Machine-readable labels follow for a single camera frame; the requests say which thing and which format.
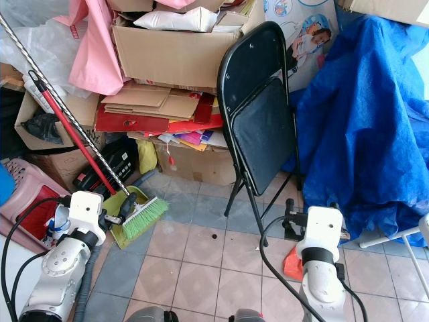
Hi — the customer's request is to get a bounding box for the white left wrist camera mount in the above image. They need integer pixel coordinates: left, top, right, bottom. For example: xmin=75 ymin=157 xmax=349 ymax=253
xmin=68 ymin=191 xmax=107 ymax=236

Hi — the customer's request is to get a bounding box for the flattened cardboard stack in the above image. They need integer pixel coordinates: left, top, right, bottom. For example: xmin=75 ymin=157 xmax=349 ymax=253
xmin=100 ymin=83 xmax=203 ymax=122

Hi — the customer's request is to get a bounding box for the grey robot leg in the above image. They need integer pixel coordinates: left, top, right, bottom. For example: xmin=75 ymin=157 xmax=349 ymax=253
xmin=126 ymin=306 xmax=180 ymax=322
xmin=230 ymin=309 xmax=270 ymax=322

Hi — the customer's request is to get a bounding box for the grey right robot leg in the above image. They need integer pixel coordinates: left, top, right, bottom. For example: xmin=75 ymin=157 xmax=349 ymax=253
xmin=230 ymin=309 xmax=270 ymax=322

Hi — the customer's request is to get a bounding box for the green dustpan with red handle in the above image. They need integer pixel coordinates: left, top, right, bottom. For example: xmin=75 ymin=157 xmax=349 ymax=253
xmin=28 ymin=69 xmax=156 ymax=250

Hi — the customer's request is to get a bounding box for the cardboard box with black cloth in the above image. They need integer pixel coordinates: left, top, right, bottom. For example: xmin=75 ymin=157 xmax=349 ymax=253
xmin=13 ymin=89 xmax=100 ymax=152

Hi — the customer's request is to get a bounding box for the white plastic pouch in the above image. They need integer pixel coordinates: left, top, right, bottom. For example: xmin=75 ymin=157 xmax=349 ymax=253
xmin=133 ymin=6 xmax=220 ymax=34

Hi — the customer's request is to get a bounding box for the orange cloth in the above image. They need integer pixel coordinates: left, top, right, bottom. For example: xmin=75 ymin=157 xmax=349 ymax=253
xmin=282 ymin=244 xmax=306 ymax=282

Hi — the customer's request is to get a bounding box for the cardboard box with papers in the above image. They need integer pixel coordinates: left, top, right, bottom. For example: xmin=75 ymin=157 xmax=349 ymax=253
xmin=150 ymin=131 xmax=237 ymax=188

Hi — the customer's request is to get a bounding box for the grey left robot leg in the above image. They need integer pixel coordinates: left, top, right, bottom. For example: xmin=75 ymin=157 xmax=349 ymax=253
xmin=126 ymin=306 xmax=180 ymax=322

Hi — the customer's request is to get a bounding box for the blue tarpaulin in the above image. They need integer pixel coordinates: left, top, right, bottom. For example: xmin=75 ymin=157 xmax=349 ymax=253
xmin=284 ymin=13 xmax=429 ymax=248

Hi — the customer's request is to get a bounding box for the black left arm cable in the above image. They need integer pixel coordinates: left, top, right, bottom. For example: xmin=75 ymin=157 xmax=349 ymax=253
xmin=1 ymin=195 xmax=72 ymax=317

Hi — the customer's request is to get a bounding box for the pink plastic laundry basket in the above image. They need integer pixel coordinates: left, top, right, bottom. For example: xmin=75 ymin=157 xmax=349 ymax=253
xmin=0 ymin=157 xmax=72 ymax=237

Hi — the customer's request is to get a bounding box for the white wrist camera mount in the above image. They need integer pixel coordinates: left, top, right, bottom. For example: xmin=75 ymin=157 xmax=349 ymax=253
xmin=68 ymin=191 xmax=107 ymax=236
xmin=296 ymin=205 xmax=345 ymax=264

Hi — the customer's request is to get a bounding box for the large open cardboard box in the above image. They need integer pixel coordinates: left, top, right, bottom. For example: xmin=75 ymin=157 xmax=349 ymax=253
xmin=110 ymin=0 xmax=267 ymax=93

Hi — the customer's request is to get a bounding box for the white drying rack tube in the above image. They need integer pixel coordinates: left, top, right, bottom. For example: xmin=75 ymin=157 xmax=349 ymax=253
xmin=358 ymin=213 xmax=429 ymax=251

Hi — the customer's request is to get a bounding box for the red flat gift box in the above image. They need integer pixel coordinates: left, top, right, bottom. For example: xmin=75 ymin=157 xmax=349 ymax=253
xmin=93 ymin=93 xmax=223 ymax=136

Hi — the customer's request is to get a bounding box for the clear plastic bag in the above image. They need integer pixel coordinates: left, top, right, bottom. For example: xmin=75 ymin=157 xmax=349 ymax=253
xmin=0 ymin=19 xmax=89 ymax=101

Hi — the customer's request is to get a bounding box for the black and red case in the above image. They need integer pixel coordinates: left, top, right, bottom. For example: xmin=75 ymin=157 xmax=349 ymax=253
xmin=73 ymin=136 xmax=143 ymax=195

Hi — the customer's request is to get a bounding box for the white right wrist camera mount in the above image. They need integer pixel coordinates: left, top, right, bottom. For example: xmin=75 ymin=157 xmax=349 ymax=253
xmin=296 ymin=205 xmax=345 ymax=264

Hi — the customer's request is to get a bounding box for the yellow plastic bag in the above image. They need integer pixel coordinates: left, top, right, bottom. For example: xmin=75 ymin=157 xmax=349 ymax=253
xmin=137 ymin=139 xmax=159 ymax=176

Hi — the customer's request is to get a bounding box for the white and blue shoe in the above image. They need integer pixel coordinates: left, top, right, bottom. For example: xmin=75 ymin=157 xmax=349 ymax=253
xmin=52 ymin=204 xmax=72 ymax=243

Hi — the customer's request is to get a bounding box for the plain cardboard box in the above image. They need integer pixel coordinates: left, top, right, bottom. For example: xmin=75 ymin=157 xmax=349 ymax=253
xmin=336 ymin=0 xmax=429 ymax=28

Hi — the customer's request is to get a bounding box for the grey corrugated hose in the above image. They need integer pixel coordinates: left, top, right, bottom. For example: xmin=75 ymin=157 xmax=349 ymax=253
xmin=72 ymin=244 xmax=106 ymax=322

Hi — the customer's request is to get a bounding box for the green broom with silver handle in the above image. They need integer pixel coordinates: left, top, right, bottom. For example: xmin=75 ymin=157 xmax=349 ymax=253
xmin=0 ymin=15 xmax=170 ymax=242

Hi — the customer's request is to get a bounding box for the white box with child picture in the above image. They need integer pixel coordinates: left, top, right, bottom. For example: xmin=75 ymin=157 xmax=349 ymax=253
xmin=261 ymin=0 xmax=341 ymax=93

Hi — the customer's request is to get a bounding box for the black folding chair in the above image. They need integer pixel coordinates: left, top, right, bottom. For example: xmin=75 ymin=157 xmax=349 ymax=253
xmin=216 ymin=21 xmax=304 ymax=248

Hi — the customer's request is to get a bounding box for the black crumpled cloth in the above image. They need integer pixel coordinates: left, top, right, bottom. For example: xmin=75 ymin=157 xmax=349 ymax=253
xmin=23 ymin=112 xmax=63 ymax=146

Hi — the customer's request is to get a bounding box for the white plastic bottle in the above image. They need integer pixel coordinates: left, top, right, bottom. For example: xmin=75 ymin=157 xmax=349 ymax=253
xmin=21 ymin=72 xmax=69 ymax=116

